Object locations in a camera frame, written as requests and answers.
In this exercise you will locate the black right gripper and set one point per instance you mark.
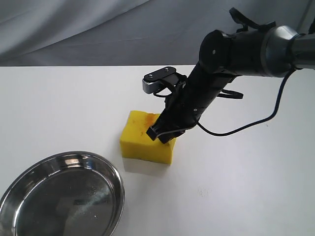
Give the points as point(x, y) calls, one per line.
point(191, 102)

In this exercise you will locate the yellow sponge block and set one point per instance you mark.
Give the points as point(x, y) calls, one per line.
point(136, 144)

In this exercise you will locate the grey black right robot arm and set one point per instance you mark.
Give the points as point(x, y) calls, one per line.
point(267, 52)

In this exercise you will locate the round stainless steel tray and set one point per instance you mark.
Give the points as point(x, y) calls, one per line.
point(74, 193)

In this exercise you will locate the grey fabric backdrop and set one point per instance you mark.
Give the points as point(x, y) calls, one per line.
point(127, 32)

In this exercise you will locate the black stand pole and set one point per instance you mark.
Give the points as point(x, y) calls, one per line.
point(312, 27)

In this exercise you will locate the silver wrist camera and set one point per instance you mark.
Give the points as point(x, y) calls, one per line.
point(158, 80)

